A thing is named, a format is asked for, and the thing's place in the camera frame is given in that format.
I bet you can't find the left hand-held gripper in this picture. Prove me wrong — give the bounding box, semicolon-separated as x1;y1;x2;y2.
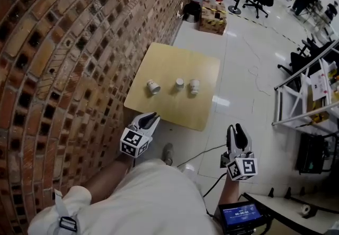
119;112;161;159

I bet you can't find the cardboard box with striped tape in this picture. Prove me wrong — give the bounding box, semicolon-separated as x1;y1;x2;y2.
199;3;228;35

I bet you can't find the person's right forearm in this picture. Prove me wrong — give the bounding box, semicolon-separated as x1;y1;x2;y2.
218;177;240;210

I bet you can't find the white side table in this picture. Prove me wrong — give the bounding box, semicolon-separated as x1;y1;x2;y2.
242;191;339;235

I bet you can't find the person's left forearm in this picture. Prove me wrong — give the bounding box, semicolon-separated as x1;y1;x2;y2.
84;153;133;204

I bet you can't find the black handheld monitor screen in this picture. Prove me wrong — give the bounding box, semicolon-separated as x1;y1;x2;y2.
217;200;267;233

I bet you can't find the black waste bin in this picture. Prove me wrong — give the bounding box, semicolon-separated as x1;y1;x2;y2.
182;3;202;23

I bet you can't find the black cable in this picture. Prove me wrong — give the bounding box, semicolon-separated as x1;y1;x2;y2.
202;173;227;198

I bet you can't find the person's grey shoe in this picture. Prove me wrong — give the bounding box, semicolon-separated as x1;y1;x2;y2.
162;143;174;166

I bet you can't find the grey strap with buckle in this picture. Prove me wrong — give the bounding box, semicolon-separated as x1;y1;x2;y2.
54;188;79;232

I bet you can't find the person's white shirt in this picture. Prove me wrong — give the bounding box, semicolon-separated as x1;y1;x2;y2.
28;158;220;235

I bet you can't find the white paper sign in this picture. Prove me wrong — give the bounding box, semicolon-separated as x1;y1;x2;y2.
309;68;332;101

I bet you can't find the white metal shelf rack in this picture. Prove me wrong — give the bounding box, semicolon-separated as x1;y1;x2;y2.
272;43;339;135

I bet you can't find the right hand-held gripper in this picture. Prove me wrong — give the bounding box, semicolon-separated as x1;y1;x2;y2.
219;123;258;182

